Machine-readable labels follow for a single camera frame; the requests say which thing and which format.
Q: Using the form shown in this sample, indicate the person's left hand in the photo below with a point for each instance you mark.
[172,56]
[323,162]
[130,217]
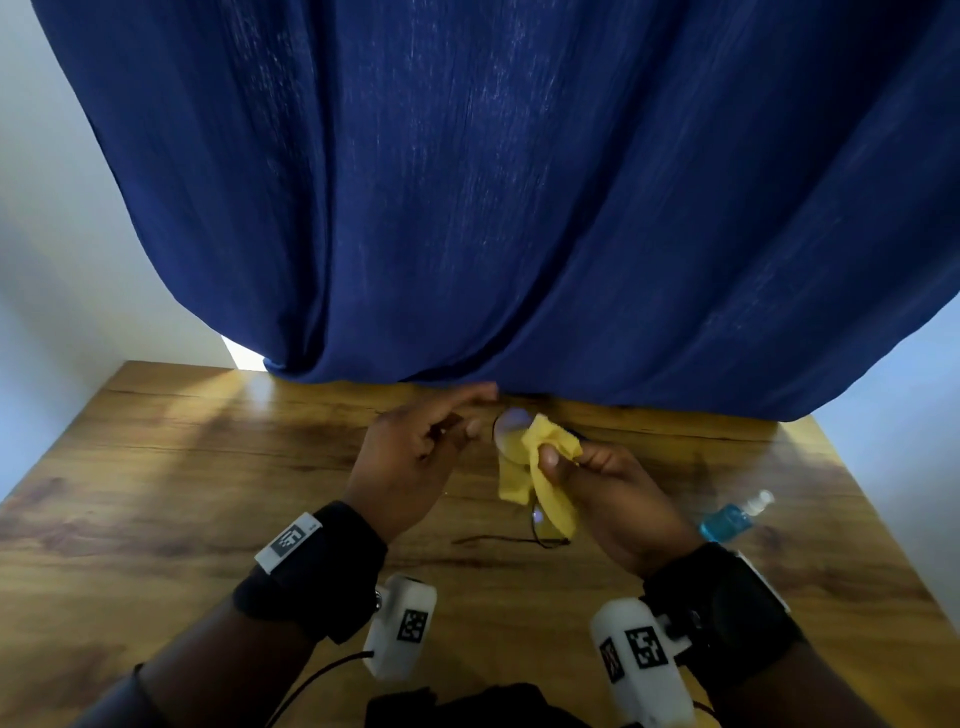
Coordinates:
[397,480]

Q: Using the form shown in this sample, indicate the person's right hand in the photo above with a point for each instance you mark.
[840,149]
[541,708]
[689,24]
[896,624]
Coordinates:
[622,510]

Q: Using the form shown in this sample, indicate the yellow cleaning cloth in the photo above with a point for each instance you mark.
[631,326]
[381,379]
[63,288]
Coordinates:
[547,480]

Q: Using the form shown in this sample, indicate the blue spray bottle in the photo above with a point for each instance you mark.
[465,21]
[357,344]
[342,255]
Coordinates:
[727,521]

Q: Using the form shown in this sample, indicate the round black-framed eyeglasses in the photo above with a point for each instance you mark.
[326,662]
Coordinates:
[510,427]

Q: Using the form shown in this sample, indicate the person's left forearm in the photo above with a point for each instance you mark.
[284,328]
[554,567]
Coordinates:
[225,667]

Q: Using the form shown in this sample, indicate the person's right forearm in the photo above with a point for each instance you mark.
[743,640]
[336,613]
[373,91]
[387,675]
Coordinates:
[795,690]

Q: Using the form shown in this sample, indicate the black left wristband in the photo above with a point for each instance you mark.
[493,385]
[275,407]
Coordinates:
[330,577]

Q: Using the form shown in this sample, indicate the black wristband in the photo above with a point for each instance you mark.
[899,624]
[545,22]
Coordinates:
[727,622]
[330,577]

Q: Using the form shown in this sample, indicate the white left wristband marker tag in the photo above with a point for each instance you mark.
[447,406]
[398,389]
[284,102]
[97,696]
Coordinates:
[289,541]

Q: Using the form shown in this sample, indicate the white wristband marker tag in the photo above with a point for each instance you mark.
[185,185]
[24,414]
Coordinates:
[289,541]
[765,581]

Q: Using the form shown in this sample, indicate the black right wristband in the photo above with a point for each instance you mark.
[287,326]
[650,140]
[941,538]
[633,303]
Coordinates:
[727,622]

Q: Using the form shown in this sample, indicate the white right wristband marker tag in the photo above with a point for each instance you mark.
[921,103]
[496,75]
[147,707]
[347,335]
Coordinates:
[765,581]

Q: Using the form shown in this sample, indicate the black garment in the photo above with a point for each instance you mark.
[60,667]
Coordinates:
[487,709]

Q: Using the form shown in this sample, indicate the blue curtain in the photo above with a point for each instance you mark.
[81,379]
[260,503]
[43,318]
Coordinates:
[525,187]

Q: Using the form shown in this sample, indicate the grey left sleeve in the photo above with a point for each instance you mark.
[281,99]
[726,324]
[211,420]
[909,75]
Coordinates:
[112,705]

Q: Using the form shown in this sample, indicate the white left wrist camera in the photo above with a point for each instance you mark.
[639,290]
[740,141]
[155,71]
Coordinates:
[401,630]

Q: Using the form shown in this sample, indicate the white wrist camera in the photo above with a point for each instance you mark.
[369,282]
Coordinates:
[641,667]
[401,630]

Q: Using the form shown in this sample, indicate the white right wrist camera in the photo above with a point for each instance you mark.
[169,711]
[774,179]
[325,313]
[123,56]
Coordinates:
[641,667]

